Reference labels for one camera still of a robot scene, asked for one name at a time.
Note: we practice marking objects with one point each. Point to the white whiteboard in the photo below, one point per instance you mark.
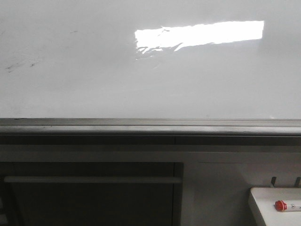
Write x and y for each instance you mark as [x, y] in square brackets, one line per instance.
[180, 59]

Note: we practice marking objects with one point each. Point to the grey aluminium whiteboard ledge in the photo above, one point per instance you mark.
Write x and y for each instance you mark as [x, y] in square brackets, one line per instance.
[149, 127]

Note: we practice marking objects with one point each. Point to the left metal tray hook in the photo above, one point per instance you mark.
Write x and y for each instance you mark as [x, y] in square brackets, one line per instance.
[273, 182]

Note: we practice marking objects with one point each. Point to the metal tray hook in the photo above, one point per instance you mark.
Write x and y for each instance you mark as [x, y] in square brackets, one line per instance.
[273, 182]
[297, 182]

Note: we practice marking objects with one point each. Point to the dark cabinet with white bar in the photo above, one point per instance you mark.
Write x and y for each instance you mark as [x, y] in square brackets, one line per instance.
[90, 193]

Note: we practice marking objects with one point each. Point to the red capped white marker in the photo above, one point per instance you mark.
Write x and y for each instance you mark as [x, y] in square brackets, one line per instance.
[288, 205]

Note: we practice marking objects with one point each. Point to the right metal tray hook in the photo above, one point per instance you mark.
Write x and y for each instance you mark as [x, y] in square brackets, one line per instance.
[297, 182]

